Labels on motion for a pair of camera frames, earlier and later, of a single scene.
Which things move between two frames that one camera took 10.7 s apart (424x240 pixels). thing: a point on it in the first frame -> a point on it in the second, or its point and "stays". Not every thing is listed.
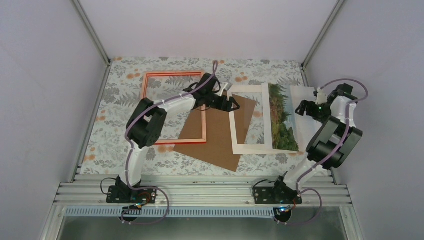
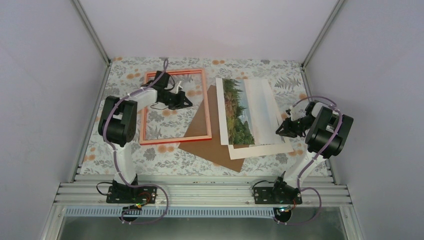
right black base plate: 281,193 stays
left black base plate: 125,194 stays
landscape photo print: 289,131 -> 247,113
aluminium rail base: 92,189 stays
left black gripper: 225,107 -> 180,103
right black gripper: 310,112 -> 288,131
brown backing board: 218,150 stays
